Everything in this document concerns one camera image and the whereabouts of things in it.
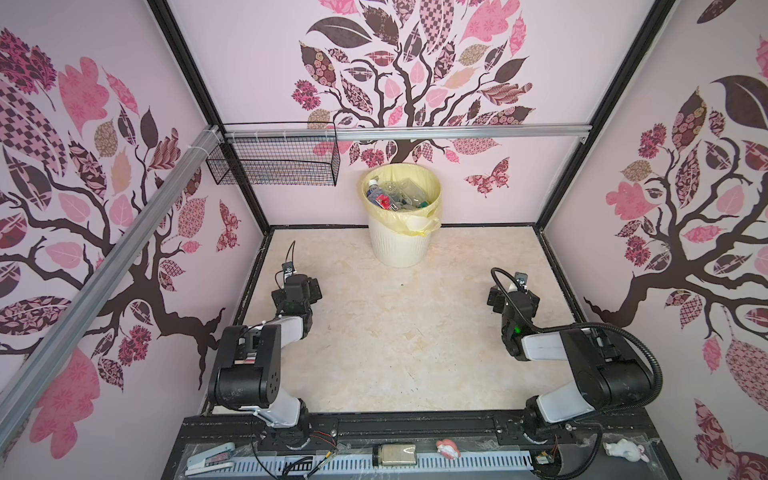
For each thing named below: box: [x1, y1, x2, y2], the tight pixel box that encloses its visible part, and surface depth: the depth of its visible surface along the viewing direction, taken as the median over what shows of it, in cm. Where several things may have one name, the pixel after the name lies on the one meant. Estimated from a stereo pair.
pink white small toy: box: [436, 439, 461, 460], surface depth 69 cm
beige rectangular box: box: [380, 444, 417, 465], surface depth 69 cm
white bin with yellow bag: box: [361, 162, 442, 268], surface depth 100 cm
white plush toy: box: [602, 439, 650, 463], surface depth 71 cm
